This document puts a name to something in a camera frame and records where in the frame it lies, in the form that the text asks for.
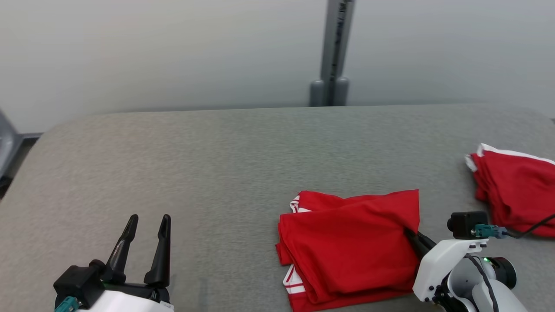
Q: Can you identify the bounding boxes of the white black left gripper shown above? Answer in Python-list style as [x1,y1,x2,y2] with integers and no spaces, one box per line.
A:
[80,214,174,312]

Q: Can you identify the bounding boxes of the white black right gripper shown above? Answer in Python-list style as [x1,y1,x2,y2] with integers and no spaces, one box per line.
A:
[405,227,489,302]

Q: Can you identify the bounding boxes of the red and white striped jersey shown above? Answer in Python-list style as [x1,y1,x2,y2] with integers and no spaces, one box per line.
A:
[276,189,420,312]

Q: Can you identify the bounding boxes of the red shorts with white stripe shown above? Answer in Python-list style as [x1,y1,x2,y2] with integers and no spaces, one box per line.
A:
[465,143,555,238]

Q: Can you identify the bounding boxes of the teal right camera connector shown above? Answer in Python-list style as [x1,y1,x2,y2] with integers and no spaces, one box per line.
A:
[472,224,508,240]

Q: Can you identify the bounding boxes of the teal camera connector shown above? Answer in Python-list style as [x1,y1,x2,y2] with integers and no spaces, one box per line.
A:
[54,296,80,312]
[472,224,508,240]

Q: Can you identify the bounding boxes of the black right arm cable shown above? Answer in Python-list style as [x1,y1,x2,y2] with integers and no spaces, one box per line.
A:
[466,255,500,312]

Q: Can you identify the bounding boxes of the teal left camera connector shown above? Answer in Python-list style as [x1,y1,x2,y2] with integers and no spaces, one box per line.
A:
[54,296,80,312]

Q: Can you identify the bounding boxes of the black right camera cable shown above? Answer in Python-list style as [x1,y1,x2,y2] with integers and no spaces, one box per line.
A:
[503,214,555,239]

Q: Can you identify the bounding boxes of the grey metal partition frame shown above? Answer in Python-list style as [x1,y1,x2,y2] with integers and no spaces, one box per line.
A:
[0,110,23,180]

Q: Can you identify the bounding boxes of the grey partition post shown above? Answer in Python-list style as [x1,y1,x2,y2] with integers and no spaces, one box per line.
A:
[309,0,356,107]

